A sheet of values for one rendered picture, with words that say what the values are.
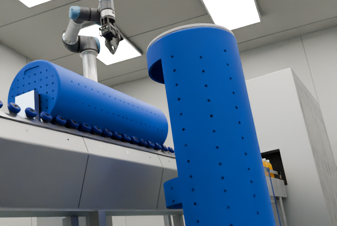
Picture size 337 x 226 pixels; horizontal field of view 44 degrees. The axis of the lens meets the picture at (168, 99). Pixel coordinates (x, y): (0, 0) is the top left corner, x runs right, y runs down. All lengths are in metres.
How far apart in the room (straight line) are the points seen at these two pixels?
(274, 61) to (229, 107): 6.07
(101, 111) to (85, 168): 0.28
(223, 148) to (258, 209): 0.17
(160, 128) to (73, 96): 0.70
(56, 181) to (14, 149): 0.24
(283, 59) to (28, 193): 6.07
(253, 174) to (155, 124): 1.17
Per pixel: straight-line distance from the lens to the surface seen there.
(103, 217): 1.77
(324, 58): 7.16
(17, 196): 1.47
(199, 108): 1.11
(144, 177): 2.04
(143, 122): 2.11
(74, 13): 2.42
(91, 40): 2.78
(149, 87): 7.59
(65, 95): 1.67
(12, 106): 1.49
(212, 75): 1.15
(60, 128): 1.63
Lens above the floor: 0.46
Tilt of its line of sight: 19 degrees up
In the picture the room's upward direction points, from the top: 8 degrees counter-clockwise
